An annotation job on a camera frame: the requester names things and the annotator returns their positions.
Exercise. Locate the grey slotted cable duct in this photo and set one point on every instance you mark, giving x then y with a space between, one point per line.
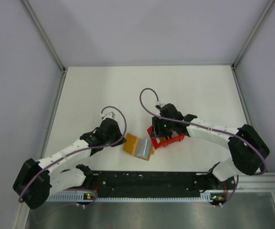
85 197

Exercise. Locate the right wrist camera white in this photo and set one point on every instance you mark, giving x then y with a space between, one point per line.
159 105

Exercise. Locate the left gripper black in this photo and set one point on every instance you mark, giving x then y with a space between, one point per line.
121 141

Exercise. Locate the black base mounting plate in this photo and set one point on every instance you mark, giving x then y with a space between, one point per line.
137 184

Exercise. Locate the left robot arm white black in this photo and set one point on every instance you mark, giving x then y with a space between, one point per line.
38 180

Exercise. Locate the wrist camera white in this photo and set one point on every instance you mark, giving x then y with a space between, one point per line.
159 105
110 115

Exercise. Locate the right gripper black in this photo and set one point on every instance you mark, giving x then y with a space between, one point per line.
157 130

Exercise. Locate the yellow leather card holder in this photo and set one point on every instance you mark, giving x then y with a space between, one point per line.
141 148

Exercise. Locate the red plastic card bin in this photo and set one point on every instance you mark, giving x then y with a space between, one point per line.
164 141

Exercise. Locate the aluminium frame rail front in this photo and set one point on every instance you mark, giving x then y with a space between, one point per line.
263 183

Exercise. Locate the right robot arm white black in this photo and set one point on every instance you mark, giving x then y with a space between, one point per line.
248 150

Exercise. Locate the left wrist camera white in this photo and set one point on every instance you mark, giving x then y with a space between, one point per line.
110 115

